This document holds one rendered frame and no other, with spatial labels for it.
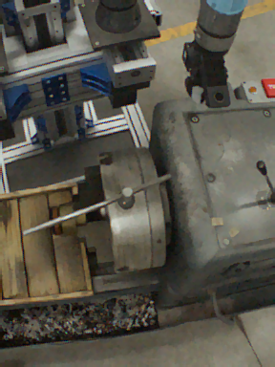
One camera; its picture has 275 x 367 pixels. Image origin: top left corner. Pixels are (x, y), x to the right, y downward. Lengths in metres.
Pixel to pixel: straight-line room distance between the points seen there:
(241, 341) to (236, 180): 1.35
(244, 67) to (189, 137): 1.90
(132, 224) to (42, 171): 1.24
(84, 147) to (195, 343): 1.14
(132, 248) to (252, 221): 0.29
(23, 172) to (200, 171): 1.33
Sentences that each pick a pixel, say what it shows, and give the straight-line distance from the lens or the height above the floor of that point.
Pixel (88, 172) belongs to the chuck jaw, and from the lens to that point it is 1.07.
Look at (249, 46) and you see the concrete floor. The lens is 3.07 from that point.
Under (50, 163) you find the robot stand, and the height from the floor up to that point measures 0.21.
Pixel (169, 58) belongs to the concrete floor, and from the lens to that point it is 2.85.
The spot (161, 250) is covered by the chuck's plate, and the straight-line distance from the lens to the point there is 1.05.
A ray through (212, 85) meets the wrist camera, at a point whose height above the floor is 1.52.
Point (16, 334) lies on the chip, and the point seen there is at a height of 0.54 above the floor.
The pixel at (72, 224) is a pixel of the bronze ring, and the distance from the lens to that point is 1.12.
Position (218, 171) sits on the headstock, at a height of 1.26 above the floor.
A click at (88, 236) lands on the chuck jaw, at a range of 1.11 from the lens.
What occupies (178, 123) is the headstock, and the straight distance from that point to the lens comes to 1.08.
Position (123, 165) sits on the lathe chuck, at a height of 1.23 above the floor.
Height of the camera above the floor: 2.17
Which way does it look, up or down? 69 degrees down
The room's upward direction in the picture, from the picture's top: 4 degrees clockwise
